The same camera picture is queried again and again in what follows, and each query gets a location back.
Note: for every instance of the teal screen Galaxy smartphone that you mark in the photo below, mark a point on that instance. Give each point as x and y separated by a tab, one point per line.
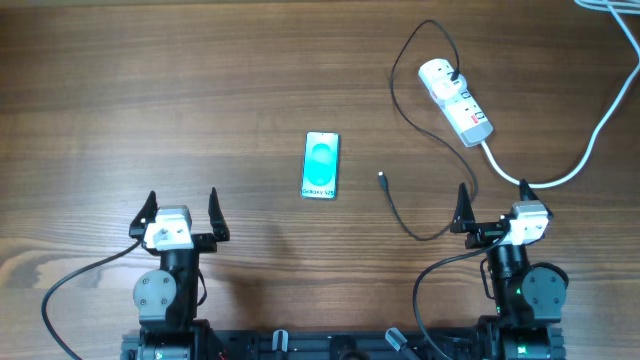
320	165

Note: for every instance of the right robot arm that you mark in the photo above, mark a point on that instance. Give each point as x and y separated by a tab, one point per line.
528	297

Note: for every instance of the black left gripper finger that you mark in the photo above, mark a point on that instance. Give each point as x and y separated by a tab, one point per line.
145	216
220	229

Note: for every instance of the white USB charger plug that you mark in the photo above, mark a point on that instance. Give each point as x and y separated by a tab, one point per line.
445	89

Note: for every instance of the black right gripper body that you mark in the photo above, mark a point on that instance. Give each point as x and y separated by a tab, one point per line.
484	234

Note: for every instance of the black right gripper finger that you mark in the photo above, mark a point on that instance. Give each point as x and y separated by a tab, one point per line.
526	193
463	220

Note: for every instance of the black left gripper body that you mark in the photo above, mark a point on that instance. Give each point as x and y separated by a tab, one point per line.
201	244

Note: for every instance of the white power strip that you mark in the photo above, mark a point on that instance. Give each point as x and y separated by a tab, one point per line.
463	113

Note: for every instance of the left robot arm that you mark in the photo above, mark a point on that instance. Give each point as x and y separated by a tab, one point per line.
167	299

